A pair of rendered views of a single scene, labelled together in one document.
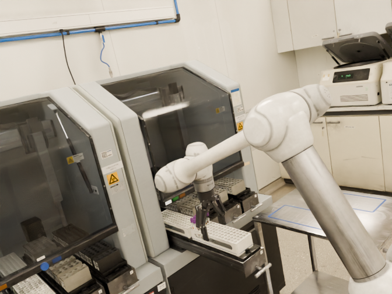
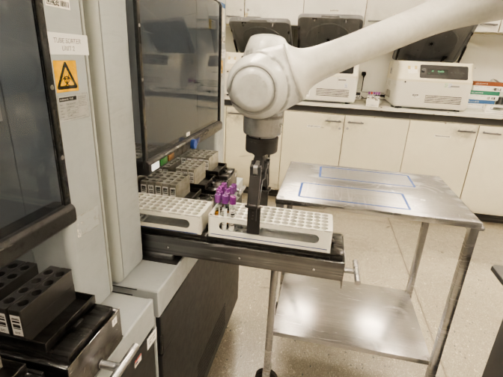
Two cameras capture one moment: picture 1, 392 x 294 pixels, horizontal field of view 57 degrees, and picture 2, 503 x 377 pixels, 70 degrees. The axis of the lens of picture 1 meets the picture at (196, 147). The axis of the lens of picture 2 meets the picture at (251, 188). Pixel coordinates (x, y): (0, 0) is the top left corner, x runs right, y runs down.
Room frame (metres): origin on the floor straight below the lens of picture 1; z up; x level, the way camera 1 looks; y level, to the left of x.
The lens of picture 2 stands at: (0.88, 0.53, 1.24)
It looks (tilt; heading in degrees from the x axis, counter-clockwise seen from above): 20 degrees down; 320
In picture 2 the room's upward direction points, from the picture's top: 3 degrees clockwise
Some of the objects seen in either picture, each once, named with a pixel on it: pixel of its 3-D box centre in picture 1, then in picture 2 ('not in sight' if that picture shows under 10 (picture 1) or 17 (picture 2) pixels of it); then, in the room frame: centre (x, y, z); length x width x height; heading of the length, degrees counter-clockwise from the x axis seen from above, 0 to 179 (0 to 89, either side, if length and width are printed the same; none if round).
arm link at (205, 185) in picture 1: (203, 183); (263, 123); (1.49, 0.00, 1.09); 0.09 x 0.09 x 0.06
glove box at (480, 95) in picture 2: not in sight; (480, 94); (2.09, -3.06, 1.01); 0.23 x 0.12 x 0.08; 38
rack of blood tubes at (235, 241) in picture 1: (220, 237); (270, 226); (1.46, -0.02, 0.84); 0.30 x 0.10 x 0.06; 39
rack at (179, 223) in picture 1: (177, 223); (153, 212); (1.71, 0.17, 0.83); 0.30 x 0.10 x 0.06; 39
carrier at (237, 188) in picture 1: (237, 188); (211, 161); (1.99, -0.19, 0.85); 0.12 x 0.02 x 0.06; 128
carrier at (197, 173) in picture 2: (219, 198); (197, 173); (1.89, -0.07, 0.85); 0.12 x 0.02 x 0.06; 128
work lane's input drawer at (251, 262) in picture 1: (202, 241); (218, 239); (1.57, 0.06, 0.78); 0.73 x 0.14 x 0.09; 39
